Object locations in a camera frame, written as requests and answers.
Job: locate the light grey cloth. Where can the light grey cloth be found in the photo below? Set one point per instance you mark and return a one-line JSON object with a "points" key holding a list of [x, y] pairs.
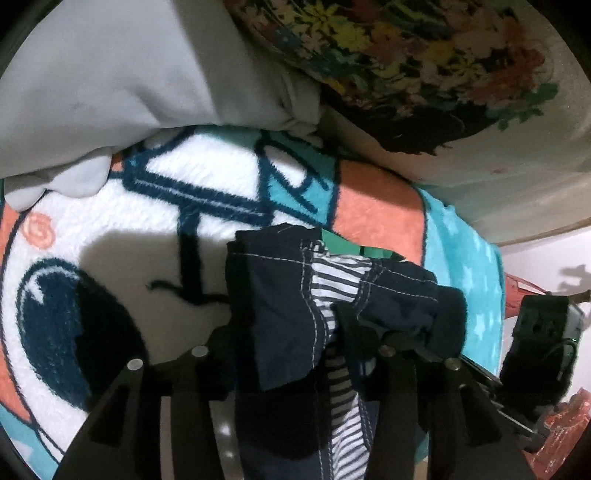
{"points": [[115, 78]]}

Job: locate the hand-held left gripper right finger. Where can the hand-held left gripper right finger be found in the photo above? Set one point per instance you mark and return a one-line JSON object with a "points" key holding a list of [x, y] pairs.
{"points": [[365, 333]]}

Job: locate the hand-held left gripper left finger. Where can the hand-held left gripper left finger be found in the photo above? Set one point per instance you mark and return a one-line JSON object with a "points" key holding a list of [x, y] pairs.
{"points": [[201, 371]]}

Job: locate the printed fleece blanket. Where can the printed fleece blanket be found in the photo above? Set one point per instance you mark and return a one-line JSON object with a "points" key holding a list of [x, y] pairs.
{"points": [[138, 258]]}

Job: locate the green cloth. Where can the green cloth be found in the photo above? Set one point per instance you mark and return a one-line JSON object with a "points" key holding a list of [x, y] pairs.
{"points": [[351, 242]]}

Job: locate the floral printed cream cloth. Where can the floral printed cream cloth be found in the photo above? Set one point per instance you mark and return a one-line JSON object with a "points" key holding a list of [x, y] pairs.
{"points": [[415, 60]]}

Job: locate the red cloth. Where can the red cloth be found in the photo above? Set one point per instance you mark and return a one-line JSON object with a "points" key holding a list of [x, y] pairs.
{"points": [[519, 295]]}

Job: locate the navy pants with striped lining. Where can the navy pants with striped lining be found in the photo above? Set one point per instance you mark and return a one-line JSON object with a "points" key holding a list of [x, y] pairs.
{"points": [[277, 295]]}

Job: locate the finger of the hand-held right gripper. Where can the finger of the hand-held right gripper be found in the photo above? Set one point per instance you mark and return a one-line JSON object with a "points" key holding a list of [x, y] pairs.
{"points": [[503, 401]]}

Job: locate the orange crinkled plastic bag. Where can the orange crinkled plastic bag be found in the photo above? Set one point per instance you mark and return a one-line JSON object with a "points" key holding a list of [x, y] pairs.
{"points": [[565, 434]]}

